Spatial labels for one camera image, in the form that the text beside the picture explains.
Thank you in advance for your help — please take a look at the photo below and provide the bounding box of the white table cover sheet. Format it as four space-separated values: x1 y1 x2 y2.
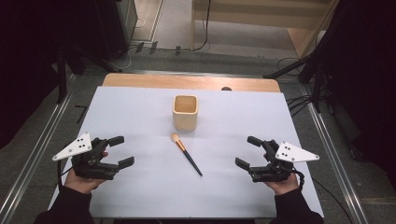
46 86 325 219

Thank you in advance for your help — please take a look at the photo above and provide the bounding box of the light wooden shelf unit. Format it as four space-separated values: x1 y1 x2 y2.
190 0 340 59

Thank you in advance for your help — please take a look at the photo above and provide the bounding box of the hanging black cable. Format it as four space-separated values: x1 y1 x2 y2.
192 0 213 52

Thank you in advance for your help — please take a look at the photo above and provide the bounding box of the bundle of black floor cables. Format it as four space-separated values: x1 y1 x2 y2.
286 94 314 118

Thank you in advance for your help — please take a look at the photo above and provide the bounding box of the makeup brush with black handle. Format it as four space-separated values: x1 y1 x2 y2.
170 133 204 177

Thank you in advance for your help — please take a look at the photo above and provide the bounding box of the left hand-held gripper black cable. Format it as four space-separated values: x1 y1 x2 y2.
57 160 74 188

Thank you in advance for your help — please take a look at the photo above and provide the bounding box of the person's right hand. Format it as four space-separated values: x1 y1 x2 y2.
263 152 301 196

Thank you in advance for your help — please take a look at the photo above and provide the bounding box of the thin black floor cable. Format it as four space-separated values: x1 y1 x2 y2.
311 177 354 224

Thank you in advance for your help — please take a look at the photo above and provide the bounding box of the metal floor rail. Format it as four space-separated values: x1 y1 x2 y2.
0 92 75 224
300 85 372 224

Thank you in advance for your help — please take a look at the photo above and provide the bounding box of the right hand-held gripper black cable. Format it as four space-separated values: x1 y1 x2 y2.
291 167 305 190

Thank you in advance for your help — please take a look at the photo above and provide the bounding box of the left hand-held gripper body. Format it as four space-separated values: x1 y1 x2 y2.
51 132 120 181

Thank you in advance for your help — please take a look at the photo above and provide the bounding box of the hand-held gripper black cable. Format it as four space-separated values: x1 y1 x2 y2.
57 160 74 188
291 167 305 190

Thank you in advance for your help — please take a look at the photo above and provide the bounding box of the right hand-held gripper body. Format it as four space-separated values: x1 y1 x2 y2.
248 139 320 183

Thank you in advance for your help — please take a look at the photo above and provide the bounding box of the dark cabinet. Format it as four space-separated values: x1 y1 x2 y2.
92 0 138 62

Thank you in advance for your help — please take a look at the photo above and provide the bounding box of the white floor cable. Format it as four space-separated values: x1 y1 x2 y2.
118 46 138 71

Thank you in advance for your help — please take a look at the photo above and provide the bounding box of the black tripod stand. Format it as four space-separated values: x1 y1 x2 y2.
262 54 323 114

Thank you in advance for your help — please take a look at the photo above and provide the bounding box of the black upright stand post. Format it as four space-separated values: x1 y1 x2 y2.
55 46 68 105

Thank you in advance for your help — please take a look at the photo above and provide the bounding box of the person's left hand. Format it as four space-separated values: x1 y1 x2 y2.
64 151 109 195

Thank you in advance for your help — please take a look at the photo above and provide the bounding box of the square wooden cup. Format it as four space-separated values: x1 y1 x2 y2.
172 94 199 133

